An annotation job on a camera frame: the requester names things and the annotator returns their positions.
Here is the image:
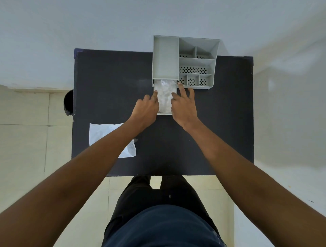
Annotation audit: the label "person's left hand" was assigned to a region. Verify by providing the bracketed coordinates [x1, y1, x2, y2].
[129, 91, 160, 131]

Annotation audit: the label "black trousers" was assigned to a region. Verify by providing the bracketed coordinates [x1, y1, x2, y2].
[102, 175, 220, 246]

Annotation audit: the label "person's right forearm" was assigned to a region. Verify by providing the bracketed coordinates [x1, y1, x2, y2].
[187, 118, 326, 247]

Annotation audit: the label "dark blue shirt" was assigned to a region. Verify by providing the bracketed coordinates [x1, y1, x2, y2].
[102, 205, 228, 247]

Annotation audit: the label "black round bin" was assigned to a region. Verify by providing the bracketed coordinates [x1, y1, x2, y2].
[63, 90, 74, 116]

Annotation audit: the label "white plastic bag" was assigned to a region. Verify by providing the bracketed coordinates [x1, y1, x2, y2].
[89, 123, 137, 159]

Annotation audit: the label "grey plastic desk organizer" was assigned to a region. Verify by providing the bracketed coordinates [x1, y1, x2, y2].
[152, 35, 220, 90]

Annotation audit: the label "white organizer drawer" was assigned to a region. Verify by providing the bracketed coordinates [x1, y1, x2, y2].
[153, 79, 179, 116]

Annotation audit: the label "person's left forearm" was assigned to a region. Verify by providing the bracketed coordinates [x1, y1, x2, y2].
[0, 118, 140, 247]

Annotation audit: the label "clear plastic packet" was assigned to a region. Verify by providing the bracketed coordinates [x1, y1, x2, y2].
[155, 80, 177, 114]

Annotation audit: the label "person's right hand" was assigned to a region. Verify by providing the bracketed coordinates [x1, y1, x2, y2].
[170, 83, 200, 131]

